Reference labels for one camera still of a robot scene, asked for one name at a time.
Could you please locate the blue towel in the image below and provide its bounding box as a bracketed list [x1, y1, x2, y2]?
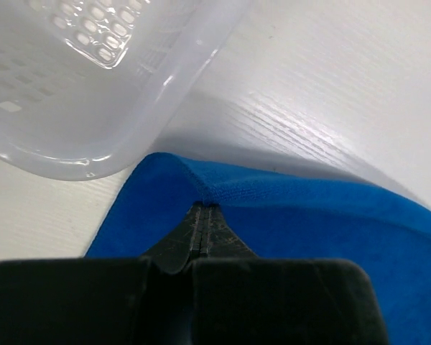
[86, 153, 431, 344]

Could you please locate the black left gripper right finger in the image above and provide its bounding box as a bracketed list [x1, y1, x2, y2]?
[200, 205, 257, 259]

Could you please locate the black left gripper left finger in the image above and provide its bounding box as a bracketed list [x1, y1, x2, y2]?
[141, 203, 205, 275]

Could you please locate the white plastic basket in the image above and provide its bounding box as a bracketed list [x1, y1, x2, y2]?
[0, 1, 249, 180]

